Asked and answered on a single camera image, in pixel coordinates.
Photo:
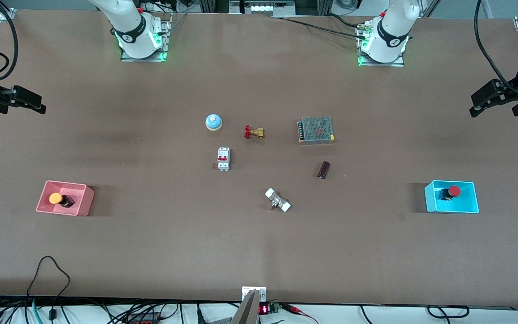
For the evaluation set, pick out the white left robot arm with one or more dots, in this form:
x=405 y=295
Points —
x=391 y=36

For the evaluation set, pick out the red alligator clip lead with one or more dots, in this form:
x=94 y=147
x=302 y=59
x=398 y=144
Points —
x=301 y=311

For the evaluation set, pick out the metal fitting white caps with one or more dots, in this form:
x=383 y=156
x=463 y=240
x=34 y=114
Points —
x=278 y=200

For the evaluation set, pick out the cyan plastic bin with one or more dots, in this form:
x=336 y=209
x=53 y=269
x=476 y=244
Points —
x=466 y=204

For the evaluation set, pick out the red digit display module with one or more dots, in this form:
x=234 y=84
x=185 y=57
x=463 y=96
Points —
x=264 y=309

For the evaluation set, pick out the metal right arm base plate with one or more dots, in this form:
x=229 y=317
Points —
x=166 y=40

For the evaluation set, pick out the white red circuit breaker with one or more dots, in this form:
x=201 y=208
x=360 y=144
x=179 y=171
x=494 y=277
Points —
x=223 y=159

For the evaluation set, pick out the yellow push button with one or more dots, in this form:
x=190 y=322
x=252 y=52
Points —
x=55 y=198

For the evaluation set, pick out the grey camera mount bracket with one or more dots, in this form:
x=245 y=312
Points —
x=250 y=306

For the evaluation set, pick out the red push button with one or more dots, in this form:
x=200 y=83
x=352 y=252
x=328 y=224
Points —
x=454 y=191

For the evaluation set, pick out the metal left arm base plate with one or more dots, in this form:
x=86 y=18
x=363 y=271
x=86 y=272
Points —
x=378 y=64

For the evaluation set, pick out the blue white call bell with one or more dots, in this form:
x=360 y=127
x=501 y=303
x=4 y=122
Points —
x=213 y=121

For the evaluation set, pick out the pink plastic bin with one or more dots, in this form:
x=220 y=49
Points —
x=81 y=204

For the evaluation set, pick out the metal mesh power supply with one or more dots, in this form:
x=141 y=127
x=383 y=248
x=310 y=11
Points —
x=316 y=129

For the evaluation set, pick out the dark brown cylinder capacitor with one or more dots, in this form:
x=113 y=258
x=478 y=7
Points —
x=323 y=169

